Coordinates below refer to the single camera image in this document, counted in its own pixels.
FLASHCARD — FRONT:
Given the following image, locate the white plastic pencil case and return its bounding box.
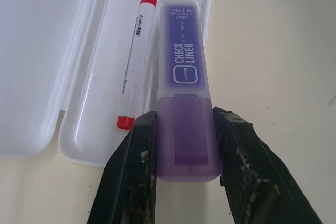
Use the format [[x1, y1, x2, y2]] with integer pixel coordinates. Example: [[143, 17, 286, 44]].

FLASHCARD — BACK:
[[0, 0, 214, 167]]

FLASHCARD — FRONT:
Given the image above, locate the red capped white marker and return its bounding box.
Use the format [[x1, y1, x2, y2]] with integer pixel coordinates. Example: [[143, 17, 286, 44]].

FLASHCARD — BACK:
[[116, 0, 161, 131]]

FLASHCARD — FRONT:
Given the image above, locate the purple highlighter marker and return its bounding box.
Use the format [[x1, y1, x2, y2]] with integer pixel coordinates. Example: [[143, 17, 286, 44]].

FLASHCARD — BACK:
[[156, 0, 221, 182]]

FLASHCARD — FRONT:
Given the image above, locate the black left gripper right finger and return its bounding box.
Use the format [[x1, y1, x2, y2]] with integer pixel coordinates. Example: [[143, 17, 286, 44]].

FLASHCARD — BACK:
[[212, 106, 316, 224]]

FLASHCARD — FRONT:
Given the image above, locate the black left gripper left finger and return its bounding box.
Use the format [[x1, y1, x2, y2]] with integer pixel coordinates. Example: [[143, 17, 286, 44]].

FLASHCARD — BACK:
[[87, 110, 159, 224]]

